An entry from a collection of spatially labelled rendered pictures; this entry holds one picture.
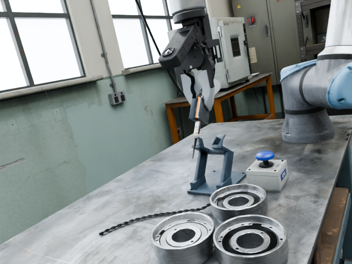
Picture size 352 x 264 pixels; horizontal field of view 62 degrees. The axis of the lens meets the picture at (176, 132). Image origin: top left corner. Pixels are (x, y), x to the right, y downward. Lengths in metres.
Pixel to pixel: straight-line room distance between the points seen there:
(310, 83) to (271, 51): 3.50
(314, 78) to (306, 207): 0.38
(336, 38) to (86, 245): 0.74
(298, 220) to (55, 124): 1.83
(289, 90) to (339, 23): 0.22
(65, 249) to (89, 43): 1.97
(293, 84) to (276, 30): 3.42
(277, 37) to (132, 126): 2.48
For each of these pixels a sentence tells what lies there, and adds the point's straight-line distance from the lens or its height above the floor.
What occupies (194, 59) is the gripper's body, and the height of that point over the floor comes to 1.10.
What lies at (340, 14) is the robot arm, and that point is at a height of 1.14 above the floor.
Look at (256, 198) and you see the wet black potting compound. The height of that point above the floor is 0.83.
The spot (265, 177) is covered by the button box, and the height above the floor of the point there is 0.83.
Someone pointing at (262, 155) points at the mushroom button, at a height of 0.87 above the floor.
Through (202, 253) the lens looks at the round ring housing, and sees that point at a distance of 0.48.
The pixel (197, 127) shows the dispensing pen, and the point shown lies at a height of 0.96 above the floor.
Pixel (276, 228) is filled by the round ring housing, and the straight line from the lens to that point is 0.50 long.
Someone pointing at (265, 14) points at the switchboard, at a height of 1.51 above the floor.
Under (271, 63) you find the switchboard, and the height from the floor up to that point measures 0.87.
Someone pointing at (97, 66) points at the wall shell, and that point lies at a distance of 2.46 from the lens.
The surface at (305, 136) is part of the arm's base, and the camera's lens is 0.94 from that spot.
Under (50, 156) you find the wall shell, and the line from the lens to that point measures 2.14.
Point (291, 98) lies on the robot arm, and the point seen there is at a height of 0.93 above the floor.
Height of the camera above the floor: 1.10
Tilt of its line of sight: 12 degrees down
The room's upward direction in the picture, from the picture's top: 12 degrees counter-clockwise
